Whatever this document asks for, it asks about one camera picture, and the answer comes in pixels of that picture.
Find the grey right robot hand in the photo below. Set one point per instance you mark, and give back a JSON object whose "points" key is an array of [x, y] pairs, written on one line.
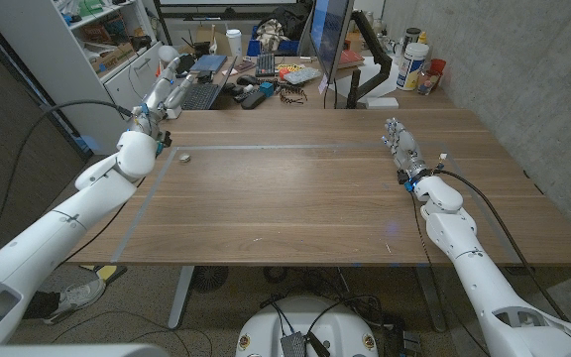
{"points": [[407, 149]]}

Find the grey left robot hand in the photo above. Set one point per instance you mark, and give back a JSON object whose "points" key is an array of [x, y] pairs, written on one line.
{"points": [[159, 101]]}

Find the small silver bottle cap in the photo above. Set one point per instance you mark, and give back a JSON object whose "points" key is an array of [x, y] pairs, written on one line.
{"points": [[184, 158]]}

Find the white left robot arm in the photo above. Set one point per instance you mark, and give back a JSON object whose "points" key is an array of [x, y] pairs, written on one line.
{"points": [[42, 238]]}

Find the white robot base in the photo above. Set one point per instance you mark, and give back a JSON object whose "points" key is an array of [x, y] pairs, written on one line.
{"points": [[335, 332]]}

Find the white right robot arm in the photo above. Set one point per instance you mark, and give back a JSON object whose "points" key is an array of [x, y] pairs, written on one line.
{"points": [[484, 287]]}

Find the yellow bottle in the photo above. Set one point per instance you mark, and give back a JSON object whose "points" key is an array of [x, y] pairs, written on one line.
{"points": [[422, 38]]}

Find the black laptop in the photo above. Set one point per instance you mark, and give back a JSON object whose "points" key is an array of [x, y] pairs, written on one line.
{"points": [[206, 96]]}

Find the white round lamp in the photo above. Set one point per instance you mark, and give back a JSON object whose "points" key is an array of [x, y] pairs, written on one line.
{"points": [[166, 51]]}

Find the flat white box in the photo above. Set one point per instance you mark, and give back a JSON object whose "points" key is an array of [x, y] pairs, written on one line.
{"points": [[382, 102]]}

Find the blue notebook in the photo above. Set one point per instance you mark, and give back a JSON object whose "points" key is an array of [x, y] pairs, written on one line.
{"points": [[209, 63]]}

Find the cardboard box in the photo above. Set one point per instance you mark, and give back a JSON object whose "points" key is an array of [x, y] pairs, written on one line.
{"points": [[112, 58]]}

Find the clear glass jar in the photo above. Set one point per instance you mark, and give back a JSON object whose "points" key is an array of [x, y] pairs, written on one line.
{"points": [[425, 83]]}

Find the white wipes canister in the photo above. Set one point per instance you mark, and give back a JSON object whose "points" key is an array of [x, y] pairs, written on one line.
{"points": [[411, 67]]}

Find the red cup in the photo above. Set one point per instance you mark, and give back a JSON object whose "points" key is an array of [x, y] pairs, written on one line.
{"points": [[439, 66]]}

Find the black computer mouse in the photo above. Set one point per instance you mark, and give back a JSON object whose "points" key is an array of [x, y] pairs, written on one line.
{"points": [[247, 80]]}

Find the black glasses case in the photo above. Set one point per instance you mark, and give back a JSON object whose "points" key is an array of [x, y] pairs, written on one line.
{"points": [[253, 100]]}

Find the white lidded cup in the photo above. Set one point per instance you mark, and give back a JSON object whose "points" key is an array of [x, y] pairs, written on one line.
{"points": [[234, 43]]}

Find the white shelf cabinet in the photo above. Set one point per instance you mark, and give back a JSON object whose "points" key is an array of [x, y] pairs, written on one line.
{"points": [[62, 64]]}

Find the cluttered wooden desk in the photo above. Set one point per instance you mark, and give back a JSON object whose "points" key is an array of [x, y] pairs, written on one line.
{"points": [[315, 100]]}

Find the red book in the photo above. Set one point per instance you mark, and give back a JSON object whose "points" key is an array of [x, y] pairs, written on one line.
{"points": [[351, 58]]}

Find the teal cube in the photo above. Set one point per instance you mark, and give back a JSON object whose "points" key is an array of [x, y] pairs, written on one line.
{"points": [[266, 89]]}

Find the small black keyboard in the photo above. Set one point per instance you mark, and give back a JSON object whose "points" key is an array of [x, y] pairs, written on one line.
{"points": [[265, 65]]}

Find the dark lidded jar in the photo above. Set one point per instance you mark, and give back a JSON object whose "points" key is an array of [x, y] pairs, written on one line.
{"points": [[411, 35]]}

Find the blue storage bin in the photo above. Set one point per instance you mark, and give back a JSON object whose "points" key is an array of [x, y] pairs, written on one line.
{"points": [[265, 48]]}

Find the clear plastic tray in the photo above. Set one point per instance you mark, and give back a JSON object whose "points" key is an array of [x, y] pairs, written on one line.
{"points": [[302, 75]]}

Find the computer monitor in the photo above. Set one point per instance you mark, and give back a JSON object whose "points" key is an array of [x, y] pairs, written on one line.
{"points": [[329, 35]]}

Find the grey table leg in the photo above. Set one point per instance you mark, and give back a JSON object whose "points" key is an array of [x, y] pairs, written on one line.
{"points": [[181, 297], [431, 297]]}

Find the black bag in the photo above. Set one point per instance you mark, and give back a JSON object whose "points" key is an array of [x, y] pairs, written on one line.
{"points": [[290, 20]]}

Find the black round fan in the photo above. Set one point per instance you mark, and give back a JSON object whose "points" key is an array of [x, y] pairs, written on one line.
{"points": [[209, 278]]}

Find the grey white sneaker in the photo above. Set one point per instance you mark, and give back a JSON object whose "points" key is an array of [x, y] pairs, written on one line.
{"points": [[77, 295]]}

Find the person's leg in black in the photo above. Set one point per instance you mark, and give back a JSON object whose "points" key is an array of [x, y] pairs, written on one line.
{"points": [[42, 303]]}

